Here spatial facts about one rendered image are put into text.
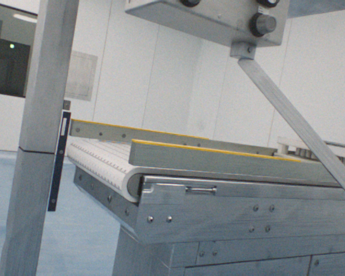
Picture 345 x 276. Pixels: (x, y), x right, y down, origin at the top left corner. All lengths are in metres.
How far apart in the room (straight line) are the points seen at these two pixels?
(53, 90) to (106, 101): 5.10
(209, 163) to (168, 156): 0.07
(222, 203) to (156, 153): 0.16
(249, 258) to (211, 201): 0.20
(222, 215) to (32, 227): 0.38
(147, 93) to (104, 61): 0.88
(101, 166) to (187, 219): 0.16
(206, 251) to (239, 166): 0.16
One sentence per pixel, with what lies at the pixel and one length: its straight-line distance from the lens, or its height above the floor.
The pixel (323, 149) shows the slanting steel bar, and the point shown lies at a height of 0.98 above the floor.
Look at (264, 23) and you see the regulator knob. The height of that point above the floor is 1.13.
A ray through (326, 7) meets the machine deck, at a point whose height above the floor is 1.32.
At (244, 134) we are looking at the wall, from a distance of 5.41.
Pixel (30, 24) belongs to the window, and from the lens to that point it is 5.59.
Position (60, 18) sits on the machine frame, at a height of 1.13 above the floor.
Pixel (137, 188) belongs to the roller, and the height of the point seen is 0.88.
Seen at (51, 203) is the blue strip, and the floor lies 0.77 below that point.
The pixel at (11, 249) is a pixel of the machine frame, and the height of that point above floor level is 0.68.
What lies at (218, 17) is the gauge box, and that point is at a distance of 0.52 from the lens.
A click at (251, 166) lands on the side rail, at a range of 0.62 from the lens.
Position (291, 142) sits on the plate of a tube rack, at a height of 0.97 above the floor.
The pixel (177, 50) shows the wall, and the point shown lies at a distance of 6.39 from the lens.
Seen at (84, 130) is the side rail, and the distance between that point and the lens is 0.75.
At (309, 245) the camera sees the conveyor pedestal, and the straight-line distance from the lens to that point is 0.88.
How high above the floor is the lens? 0.99
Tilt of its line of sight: 3 degrees down
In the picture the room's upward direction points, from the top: 10 degrees clockwise
